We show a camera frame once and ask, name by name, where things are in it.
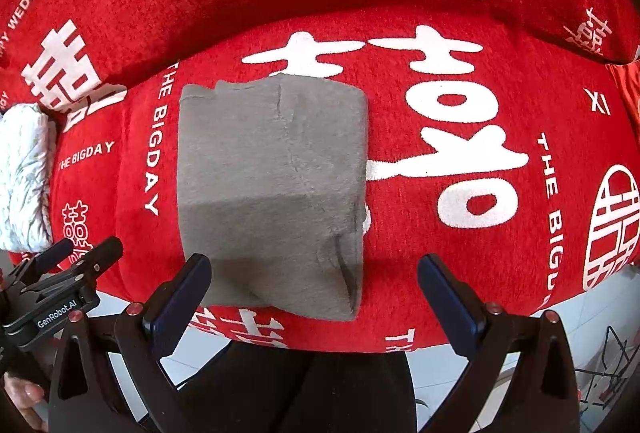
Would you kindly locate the grey t-shirt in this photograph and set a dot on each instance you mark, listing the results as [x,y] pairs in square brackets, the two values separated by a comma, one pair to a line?
[275,163]

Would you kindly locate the red satin cloth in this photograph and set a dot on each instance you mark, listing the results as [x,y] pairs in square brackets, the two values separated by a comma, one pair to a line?
[627,85]

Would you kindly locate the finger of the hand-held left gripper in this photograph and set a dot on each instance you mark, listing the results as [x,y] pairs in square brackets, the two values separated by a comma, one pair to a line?
[100,258]
[47,258]

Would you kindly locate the person's black pants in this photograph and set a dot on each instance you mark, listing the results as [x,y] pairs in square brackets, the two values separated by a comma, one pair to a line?
[310,393]

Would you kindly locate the white quilted cloth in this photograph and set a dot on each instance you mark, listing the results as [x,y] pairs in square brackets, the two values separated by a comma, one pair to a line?
[22,173]

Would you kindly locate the person's left hand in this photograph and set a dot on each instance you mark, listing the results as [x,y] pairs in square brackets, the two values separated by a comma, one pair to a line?
[25,395]

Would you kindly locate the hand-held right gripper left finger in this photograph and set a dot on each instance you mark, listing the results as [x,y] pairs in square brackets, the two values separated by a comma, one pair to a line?
[179,310]

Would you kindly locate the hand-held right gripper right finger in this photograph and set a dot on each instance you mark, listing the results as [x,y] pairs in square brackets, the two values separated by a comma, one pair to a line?
[450,310]

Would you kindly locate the red printed sofa blanket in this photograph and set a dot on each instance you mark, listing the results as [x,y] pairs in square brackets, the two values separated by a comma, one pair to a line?
[450,13]

